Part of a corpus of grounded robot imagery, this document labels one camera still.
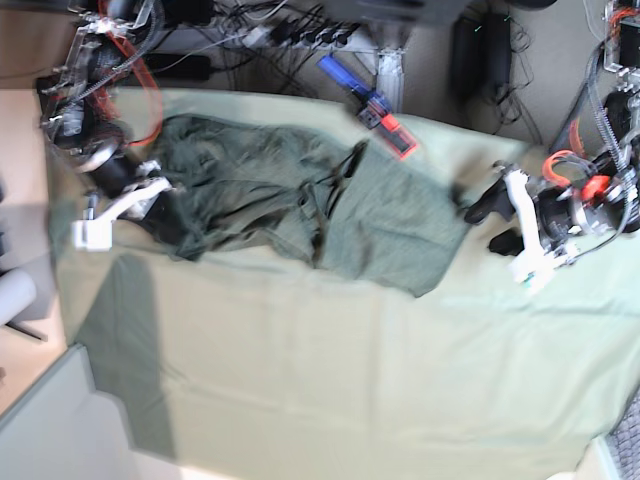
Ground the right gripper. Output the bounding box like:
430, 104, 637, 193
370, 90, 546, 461
82, 149, 188, 245

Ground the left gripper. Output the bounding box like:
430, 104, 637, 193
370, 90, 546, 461
464, 178, 615, 257

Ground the green long-sleeve T-shirt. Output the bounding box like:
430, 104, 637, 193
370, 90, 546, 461
151, 114, 468, 297

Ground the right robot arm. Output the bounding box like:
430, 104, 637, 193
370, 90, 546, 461
36, 1, 188, 252

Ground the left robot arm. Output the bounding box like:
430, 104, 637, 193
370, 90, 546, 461
464, 1, 639, 266

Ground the black power brick left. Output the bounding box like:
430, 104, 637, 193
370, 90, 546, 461
144, 53, 212, 81

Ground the light green table cloth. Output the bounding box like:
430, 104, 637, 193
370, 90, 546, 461
44, 85, 640, 475

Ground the white cylinder roll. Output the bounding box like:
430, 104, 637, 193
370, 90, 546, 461
0, 269, 37, 326

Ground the blue bar clamp centre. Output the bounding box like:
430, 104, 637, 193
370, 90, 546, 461
317, 55, 418, 160

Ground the black power adapter pair left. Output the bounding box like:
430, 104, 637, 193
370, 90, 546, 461
449, 16, 485, 102

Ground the black power adapter pair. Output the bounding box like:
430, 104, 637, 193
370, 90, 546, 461
449, 16, 485, 102
484, 12, 512, 88

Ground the black power adapter pair right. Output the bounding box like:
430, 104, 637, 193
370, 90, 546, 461
484, 12, 512, 88

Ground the black power strip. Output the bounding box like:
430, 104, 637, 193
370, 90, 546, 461
239, 19, 377, 52

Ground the light green bin left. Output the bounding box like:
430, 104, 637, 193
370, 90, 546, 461
0, 343, 141, 480

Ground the patterned grey basket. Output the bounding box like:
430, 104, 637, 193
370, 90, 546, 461
606, 396, 639, 480

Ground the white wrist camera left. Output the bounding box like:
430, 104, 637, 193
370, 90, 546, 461
495, 162, 580, 294

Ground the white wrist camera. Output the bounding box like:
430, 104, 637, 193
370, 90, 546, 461
71, 160, 173, 252
495, 162, 580, 294

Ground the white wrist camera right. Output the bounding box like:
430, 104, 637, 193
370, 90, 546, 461
71, 160, 173, 252

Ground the aluminium frame leg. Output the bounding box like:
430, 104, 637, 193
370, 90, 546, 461
370, 22, 411, 113

